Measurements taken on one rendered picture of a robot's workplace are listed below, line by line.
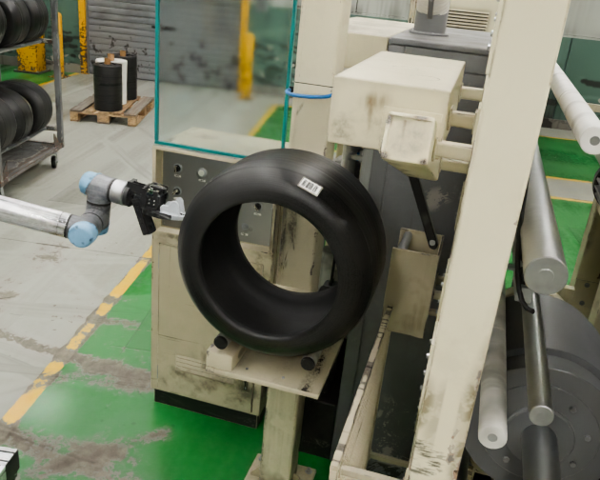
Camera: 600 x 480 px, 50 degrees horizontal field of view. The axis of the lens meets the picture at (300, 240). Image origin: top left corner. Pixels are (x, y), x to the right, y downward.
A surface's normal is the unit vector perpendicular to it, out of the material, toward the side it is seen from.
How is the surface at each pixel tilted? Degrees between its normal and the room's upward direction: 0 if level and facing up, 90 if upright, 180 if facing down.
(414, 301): 90
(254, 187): 80
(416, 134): 72
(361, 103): 90
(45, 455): 0
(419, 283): 90
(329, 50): 90
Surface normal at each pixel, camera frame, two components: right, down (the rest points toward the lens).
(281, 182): -0.07, -0.44
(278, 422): -0.28, 0.35
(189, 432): 0.09, -0.92
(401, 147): -0.24, 0.04
